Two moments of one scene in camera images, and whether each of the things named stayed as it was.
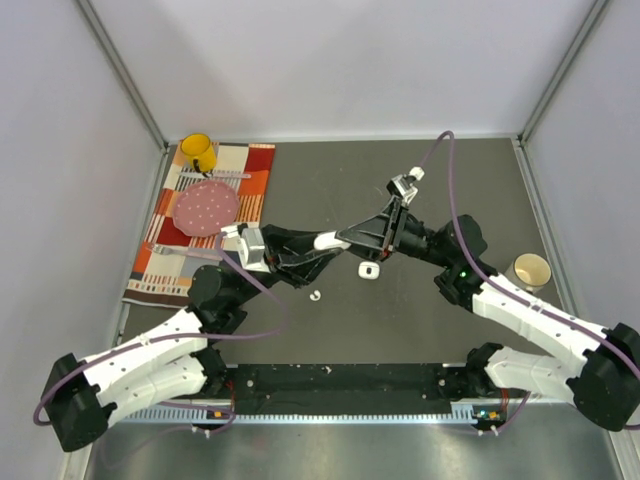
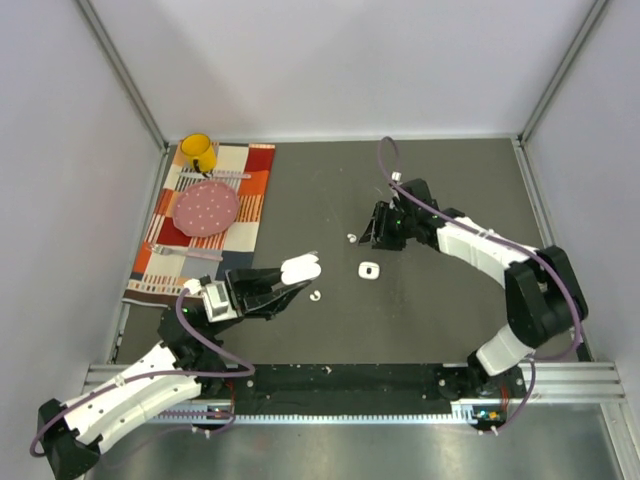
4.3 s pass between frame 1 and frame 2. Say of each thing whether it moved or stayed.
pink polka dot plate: stayed
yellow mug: stayed
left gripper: moved
